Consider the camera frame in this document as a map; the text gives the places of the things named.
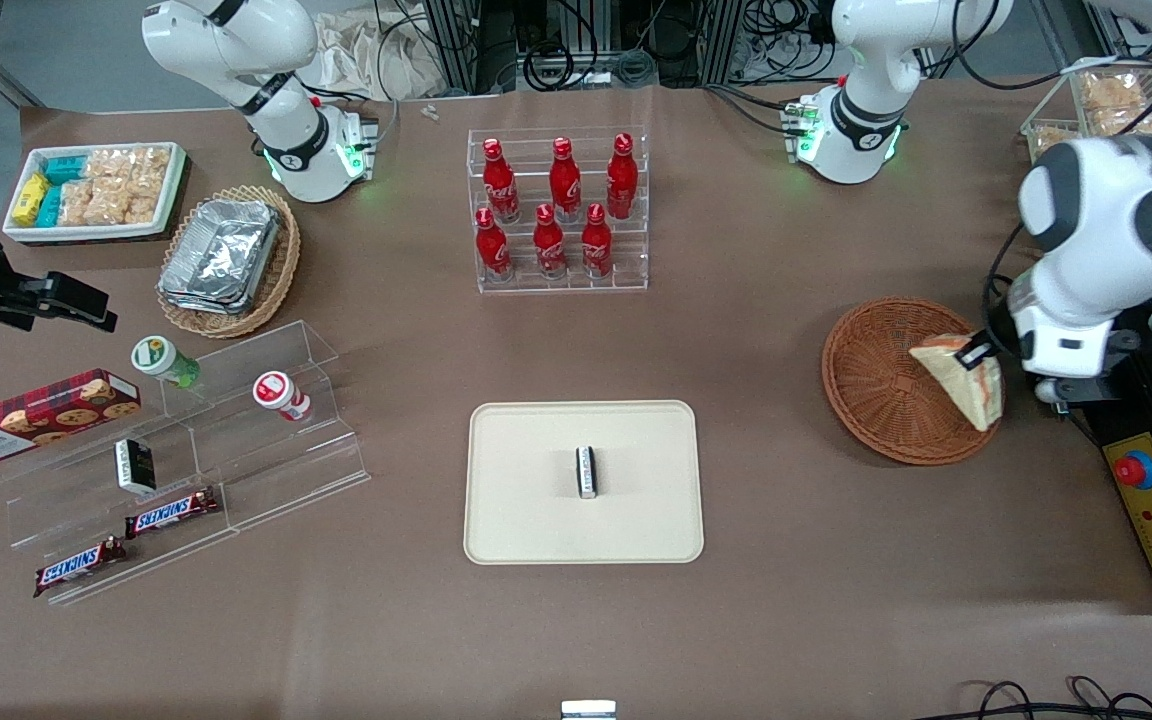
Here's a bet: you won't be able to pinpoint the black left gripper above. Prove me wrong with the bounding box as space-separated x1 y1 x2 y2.
957 284 1029 373

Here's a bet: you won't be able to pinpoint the triangular sandwich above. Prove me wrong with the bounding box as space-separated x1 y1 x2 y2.
908 332 1005 434

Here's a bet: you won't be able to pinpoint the white rectangular snack tray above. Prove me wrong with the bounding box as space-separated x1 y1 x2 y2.
2 141 189 245

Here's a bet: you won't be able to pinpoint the round brown wicker basket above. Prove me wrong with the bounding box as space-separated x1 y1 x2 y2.
821 296 1007 467

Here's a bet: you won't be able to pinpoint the oval light wicker basket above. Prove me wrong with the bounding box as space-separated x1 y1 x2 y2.
155 184 302 340

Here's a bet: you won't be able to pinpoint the beige rectangular tray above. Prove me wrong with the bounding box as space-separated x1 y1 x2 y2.
463 400 706 566

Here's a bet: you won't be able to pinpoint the green lid drink bottle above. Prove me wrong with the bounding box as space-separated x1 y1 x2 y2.
130 335 203 390

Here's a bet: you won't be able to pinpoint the clear bag of crackers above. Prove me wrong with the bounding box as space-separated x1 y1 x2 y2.
1080 71 1145 107
126 147 174 197
57 179 99 227
1032 124 1079 163
85 149 134 187
1096 100 1152 139
88 180 169 227

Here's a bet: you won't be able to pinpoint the yellow snack pack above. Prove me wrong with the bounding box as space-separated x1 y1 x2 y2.
12 171 51 227

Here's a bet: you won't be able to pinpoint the red tartan cookie box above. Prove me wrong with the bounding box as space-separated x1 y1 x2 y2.
0 367 143 469

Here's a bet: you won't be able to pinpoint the small black carton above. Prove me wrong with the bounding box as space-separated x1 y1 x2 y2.
113 437 158 497

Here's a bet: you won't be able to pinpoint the red emergency stop button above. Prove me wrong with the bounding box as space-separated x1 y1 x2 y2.
1113 449 1152 492

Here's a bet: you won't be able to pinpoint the red lid drink bottle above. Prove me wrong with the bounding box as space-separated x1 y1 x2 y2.
252 370 313 423

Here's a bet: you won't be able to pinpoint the snickers chocolate bar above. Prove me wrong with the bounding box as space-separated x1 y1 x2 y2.
123 485 221 541
32 536 128 599

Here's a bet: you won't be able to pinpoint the clear acrylic stepped shelf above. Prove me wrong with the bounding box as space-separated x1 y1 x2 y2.
0 319 373 607

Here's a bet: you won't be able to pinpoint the clear acrylic bottle rack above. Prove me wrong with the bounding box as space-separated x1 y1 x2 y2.
466 125 651 295

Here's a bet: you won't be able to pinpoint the crumpled white paper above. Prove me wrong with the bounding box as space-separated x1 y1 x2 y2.
308 8 449 102

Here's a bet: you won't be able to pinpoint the red cola bottle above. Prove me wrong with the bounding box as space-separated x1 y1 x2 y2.
533 203 568 280
482 138 521 224
605 132 640 222
475 206 513 282
580 202 615 280
548 136 583 224

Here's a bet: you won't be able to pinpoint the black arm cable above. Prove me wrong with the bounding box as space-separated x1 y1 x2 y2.
980 222 1039 346

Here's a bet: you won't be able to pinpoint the white wire basket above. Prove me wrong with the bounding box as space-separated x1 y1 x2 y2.
1020 57 1152 171

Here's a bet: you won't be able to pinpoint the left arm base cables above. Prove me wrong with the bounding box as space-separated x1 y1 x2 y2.
704 82 809 139

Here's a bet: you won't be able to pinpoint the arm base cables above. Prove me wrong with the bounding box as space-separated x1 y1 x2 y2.
308 84 403 153
704 82 809 139

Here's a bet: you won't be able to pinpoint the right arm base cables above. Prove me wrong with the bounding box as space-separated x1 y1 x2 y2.
308 84 403 153

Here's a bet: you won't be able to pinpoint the black floor cables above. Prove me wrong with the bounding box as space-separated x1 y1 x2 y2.
931 675 1152 720

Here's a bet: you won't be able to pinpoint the black cable bundle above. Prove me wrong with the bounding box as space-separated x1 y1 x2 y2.
742 0 839 56

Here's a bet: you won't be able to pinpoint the aluminium frame post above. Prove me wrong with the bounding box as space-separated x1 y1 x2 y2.
701 0 749 85
424 0 484 97

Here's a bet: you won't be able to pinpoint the coiled black cable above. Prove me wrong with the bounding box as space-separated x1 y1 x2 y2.
520 40 579 93

